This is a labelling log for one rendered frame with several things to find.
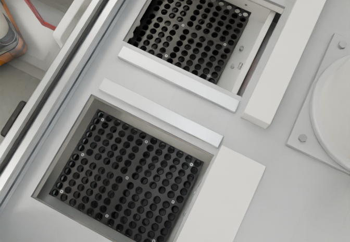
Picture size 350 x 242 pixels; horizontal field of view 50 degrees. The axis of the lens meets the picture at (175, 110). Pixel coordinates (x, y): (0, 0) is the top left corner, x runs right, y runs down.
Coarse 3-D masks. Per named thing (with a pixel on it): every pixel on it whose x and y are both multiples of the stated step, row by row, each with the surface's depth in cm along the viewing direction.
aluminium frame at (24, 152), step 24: (120, 0) 67; (96, 24) 65; (96, 48) 67; (72, 72) 63; (48, 96) 62; (48, 120) 62; (24, 144) 60; (0, 168) 58; (24, 168) 62; (0, 192) 58
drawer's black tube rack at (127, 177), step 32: (128, 128) 70; (96, 160) 68; (128, 160) 68; (160, 160) 68; (192, 160) 68; (64, 192) 67; (96, 192) 67; (128, 192) 70; (160, 192) 70; (128, 224) 65; (160, 224) 65
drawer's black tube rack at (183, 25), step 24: (168, 0) 77; (192, 0) 76; (216, 0) 76; (144, 24) 75; (168, 24) 78; (192, 24) 79; (216, 24) 75; (240, 24) 78; (144, 48) 77; (168, 48) 74; (192, 48) 74; (216, 48) 77; (192, 72) 75; (216, 72) 72
